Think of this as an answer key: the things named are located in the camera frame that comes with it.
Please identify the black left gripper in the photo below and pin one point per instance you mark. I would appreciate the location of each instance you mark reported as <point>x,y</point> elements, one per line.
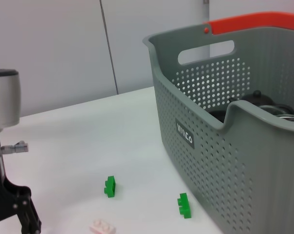
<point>3,195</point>

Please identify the grey perforated storage bin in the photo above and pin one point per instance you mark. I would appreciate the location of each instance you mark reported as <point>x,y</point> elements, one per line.
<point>234,170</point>

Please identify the white two-stud brick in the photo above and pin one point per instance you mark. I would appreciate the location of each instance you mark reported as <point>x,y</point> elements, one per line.
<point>103,228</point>

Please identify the left gripper silver metal fitting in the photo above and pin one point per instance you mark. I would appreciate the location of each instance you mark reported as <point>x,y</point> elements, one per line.
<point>13,147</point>

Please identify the green toy brick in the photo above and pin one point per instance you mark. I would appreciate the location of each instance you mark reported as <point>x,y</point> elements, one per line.
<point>110,187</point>
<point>185,207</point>

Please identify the dark clay teapot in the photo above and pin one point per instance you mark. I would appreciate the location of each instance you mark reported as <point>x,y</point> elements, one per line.
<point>257,98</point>

